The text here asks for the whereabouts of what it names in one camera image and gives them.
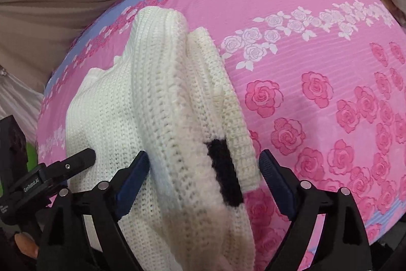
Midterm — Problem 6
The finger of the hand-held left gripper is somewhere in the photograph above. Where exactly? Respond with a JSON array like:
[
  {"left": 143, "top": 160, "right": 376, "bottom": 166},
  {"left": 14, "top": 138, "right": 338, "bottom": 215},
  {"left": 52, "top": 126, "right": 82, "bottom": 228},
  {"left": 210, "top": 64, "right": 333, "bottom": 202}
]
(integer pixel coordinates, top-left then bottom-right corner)
[{"left": 44, "top": 149, "right": 96, "bottom": 186}]

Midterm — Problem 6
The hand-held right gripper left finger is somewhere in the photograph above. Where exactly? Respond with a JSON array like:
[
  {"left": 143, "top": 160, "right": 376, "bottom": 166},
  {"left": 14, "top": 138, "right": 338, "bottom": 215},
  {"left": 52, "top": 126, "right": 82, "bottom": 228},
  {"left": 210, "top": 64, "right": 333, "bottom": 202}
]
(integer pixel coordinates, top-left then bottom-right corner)
[{"left": 39, "top": 150, "right": 150, "bottom": 271}]

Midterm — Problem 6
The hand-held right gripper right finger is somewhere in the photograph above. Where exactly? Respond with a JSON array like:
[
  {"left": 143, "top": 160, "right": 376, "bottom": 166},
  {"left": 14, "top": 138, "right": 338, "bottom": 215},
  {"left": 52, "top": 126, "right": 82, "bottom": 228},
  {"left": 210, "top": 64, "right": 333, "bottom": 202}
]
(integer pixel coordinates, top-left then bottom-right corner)
[{"left": 258, "top": 149, "right": 372, "bottom": 271}]

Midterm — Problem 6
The white red black knit sweater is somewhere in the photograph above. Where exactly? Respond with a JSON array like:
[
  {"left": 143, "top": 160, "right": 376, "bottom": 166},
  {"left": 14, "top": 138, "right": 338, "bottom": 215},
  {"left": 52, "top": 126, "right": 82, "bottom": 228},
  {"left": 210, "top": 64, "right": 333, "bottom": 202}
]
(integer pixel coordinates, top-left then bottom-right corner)
[{"left": 65, "top": 7, "right": 264, "bottom": 271}]

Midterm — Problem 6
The person's left hand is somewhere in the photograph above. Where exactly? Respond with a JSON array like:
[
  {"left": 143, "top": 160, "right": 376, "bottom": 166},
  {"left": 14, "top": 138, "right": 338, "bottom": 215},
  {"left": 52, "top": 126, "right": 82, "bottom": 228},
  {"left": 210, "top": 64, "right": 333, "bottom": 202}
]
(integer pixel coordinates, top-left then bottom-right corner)
[{"left": 14, "top": 232, "right": 39, "bottom": 259}]

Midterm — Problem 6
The green plush pillow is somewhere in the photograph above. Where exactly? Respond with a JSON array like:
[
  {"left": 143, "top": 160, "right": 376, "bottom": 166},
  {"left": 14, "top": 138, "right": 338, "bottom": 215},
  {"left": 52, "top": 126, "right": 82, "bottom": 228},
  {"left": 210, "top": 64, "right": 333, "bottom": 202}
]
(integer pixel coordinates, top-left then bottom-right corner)
[{"left": 26, "top": 142, "right": 39, "bottom": 171}]

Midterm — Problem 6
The white satin curtain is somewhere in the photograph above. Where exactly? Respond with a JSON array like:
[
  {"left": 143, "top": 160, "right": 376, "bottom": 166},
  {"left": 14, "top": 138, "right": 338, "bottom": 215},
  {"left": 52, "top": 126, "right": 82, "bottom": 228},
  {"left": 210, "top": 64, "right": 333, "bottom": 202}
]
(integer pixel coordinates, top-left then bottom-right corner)
[{"left": 0, "top": 68, "right": 45, "bottom": 129}]

